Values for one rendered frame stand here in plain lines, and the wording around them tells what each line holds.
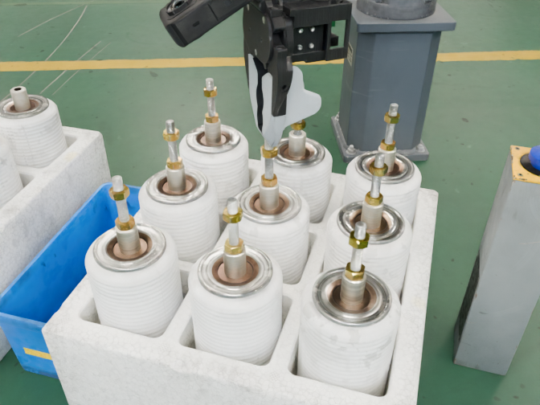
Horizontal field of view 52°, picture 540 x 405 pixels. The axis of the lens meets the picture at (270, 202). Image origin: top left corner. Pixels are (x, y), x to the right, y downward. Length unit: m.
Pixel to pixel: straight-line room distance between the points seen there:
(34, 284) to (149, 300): 0.28
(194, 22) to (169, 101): 0.96
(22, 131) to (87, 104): 0.61
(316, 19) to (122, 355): 0.38
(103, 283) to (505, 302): 0.47
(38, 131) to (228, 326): 0.48
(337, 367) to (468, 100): 1.10
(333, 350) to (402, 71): 0.72
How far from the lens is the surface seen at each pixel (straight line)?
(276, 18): 0.51
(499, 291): 0.73
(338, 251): 0.61
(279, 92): 0.52
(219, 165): 0.74
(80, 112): 1.45
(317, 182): 0.72
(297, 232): 0.62
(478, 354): 0.82
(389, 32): 1.09
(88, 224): 0.92
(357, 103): 1.16
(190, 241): 0.67
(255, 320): 0.55
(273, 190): 0.62
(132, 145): 1.28
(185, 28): 0.50
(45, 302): 0.86
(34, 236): 0.86
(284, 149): 0.74
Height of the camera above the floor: 0.64
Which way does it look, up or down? 37 degrees down
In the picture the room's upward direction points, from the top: straight up
